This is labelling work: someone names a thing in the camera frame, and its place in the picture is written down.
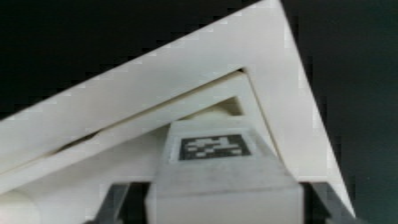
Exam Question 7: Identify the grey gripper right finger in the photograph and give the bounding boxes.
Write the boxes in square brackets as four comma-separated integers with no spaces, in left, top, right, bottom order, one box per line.
[300,182,370,224]

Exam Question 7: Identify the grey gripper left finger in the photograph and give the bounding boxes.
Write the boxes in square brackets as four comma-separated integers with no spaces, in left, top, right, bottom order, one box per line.
[84,182,149,224]

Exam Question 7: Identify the white leg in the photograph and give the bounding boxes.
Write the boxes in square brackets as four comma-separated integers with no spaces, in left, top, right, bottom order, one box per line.
[146,108,304,224]

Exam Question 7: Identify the white u-shaped fence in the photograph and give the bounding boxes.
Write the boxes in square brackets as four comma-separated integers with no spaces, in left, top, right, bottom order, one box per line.
[0,0,356,216]

